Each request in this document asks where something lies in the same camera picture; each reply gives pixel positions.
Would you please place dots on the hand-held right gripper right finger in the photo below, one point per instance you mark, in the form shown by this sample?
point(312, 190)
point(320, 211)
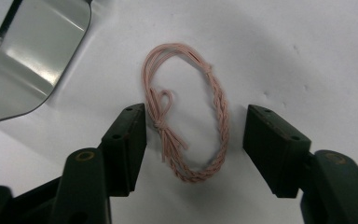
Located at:
point(276, 149)

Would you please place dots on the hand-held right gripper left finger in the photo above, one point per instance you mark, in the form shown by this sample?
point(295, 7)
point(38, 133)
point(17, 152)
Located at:
point(124, 149)

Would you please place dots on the clear plastic compartment box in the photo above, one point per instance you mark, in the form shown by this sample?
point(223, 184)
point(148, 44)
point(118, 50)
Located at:
point(31, 68)

